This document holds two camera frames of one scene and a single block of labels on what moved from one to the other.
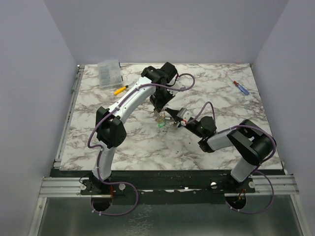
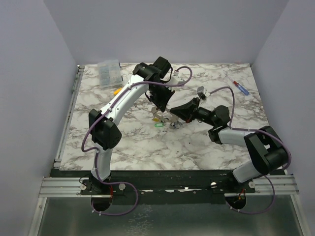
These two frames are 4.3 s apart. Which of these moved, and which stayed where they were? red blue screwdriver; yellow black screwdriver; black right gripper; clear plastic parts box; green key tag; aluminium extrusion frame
Moved: black right gripper; green key tag
Stayed: aluminium extrusion frame; red blue screwdriver; yellow black screwdriver; clear plastic parts box
